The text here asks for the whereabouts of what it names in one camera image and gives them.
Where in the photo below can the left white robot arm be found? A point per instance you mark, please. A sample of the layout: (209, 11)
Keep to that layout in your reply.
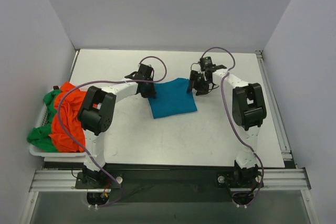
(96, 114)

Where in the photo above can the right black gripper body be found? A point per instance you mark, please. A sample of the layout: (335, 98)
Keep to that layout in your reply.
(198, 83)

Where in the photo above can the orange t shirt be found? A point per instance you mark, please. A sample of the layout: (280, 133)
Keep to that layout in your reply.
(69, 118)

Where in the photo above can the right side aluminium rail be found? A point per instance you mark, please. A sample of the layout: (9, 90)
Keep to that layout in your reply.
(291, 177)

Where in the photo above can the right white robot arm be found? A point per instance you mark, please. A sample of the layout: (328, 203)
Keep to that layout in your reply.
(245, 108)

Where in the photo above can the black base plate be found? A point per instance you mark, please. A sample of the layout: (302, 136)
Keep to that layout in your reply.
(157, 183)

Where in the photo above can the white plastic laundry basket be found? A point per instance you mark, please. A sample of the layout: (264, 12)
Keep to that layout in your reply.
(67, 86)

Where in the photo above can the teal blue t shirt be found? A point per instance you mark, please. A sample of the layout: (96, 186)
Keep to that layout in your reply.
(172, 99)

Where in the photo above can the green t shirt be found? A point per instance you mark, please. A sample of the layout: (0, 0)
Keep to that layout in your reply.
(40, 136)

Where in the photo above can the aluminium frame rail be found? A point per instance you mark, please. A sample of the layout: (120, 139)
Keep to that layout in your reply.
(54, 181)

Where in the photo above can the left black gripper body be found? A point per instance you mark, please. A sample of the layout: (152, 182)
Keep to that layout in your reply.
(146, 90)

